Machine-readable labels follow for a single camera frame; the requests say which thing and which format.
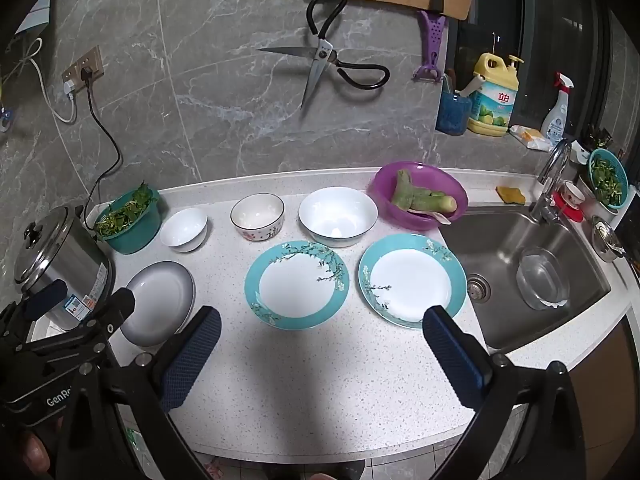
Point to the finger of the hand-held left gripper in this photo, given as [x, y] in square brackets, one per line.
[112, 312]
[45, 300]

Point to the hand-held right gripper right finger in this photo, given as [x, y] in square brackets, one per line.
[452, 360]

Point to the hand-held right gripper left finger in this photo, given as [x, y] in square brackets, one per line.
[192, 360]

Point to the grey plate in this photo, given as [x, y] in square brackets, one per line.
[160, 300]

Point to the teal floral plate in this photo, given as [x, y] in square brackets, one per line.
[410, 280]
[295, 285]

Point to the small white bowl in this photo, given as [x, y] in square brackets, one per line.
[184, 230]

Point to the black-rimmed floral bowl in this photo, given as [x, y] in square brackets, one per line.
[257, 215]

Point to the large white bowl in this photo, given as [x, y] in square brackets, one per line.
[337, 217]

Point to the person's left hand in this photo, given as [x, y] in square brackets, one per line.
[35, 452]

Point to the white cloth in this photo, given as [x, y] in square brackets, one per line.
[45, 331]

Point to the stainless steel rice cooker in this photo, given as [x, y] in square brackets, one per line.
[65, 260]

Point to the sink drain strainer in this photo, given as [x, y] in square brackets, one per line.
[477, 288]

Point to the teal plastic basin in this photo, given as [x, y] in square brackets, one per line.
[132, 237]

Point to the leafy green vegetables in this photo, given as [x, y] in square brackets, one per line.
[125, 212]

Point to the clear glass bowl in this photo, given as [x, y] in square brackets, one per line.
[542, 280]

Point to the stainless steel sink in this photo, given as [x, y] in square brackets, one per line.
[500, 240]

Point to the wooden base cabinet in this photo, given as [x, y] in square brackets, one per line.
[605, 390]

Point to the purple plastic basin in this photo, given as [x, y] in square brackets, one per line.
[385, 210]

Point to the yellow sponge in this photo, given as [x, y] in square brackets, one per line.
[510, 195]

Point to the blue pipe clamp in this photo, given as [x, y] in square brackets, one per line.
[5, 120]

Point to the red coaster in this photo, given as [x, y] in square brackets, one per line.
[575, 215]

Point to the small steel pot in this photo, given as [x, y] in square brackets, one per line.
[607, 242]

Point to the small red-patterned cup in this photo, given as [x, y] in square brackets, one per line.
[574, 195]

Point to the chrome faucet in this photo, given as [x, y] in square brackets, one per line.
[552, 165]

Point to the white and yellow packet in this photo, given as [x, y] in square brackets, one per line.
[530, 139]

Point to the small white container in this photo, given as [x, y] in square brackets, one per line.
[580, 152]

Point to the blue utensil holder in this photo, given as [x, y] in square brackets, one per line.
[452, 115]

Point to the teal colander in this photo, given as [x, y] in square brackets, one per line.
[620, 175]

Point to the yellow dish soap bottle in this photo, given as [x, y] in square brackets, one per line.
[495, 105]

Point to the white spray bottle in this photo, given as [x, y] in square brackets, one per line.
[555, 120]

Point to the purple peeler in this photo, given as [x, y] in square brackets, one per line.
[432, 45]

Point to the dark window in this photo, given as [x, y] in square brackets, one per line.
[550, 20]

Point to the wall power outlet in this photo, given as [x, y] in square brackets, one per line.
[95, 60]

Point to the white wall appliance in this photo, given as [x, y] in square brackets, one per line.
[37, 12]

